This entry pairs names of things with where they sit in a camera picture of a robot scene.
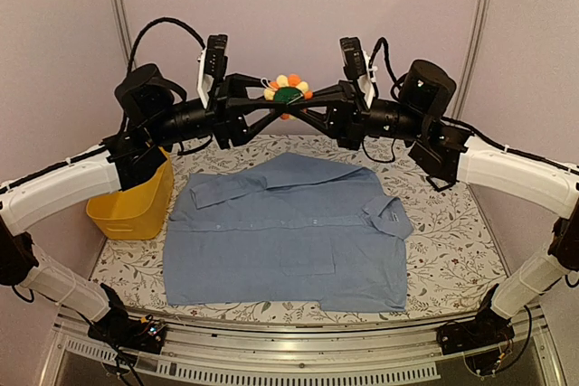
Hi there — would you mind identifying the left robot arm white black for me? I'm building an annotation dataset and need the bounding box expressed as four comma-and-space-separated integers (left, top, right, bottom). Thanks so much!
1, 63, 290, 353

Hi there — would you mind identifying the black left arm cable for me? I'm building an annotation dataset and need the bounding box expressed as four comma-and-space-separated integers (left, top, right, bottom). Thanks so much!
118, 17, 207, 134

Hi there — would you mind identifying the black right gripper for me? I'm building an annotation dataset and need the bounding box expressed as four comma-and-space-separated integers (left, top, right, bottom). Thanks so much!
289, 79, 428, 149

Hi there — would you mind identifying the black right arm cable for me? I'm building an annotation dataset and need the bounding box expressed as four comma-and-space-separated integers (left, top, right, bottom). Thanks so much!
368, 36, 408, 89

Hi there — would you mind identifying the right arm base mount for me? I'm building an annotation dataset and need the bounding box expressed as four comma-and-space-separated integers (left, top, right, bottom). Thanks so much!
436, 309, 515, 376

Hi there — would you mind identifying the light blue shirt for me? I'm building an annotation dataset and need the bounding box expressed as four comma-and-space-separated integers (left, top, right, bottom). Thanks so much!
163, 153, 413, 313

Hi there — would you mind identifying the yellow orange plush flower brooch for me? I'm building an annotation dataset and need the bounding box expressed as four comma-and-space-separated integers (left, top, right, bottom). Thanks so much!
261, 74, 313, 104

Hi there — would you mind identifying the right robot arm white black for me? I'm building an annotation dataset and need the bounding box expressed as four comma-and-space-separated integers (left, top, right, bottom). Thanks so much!
288, 60, 578, 349

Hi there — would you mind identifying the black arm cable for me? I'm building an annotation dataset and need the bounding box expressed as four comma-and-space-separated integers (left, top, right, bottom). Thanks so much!
368, 36, 408, 89
118, 17, 207, 134

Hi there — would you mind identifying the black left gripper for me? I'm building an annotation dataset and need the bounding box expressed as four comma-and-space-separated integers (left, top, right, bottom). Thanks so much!
147, 73, 288, 148

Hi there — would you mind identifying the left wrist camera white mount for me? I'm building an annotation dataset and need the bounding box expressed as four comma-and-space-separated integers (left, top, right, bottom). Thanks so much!
196, 33, 228, 108

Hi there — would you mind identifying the black display box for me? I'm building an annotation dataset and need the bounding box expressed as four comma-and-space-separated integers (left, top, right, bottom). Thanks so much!
426, 175, 455, 193

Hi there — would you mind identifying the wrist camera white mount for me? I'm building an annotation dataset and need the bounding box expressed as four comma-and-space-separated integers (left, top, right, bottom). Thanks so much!
339, 37, 377, 109
196, 33, 228, 108

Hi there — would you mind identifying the yellow plastic basket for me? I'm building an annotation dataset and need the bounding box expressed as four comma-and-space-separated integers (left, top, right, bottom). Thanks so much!
86, 151, 174, 240

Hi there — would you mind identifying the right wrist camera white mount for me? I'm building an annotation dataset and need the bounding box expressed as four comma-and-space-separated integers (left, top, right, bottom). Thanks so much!
339, 37, 377, 109

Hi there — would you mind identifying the right aluminium frame post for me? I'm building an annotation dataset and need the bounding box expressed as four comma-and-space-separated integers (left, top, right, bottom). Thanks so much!
451, 0, 491, 118

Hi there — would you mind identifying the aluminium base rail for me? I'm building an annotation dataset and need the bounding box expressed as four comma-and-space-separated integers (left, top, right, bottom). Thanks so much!
39, 303, 570, 385

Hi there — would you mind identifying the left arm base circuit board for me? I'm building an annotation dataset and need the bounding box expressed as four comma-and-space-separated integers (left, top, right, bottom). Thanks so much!
88, 316, 167, 354

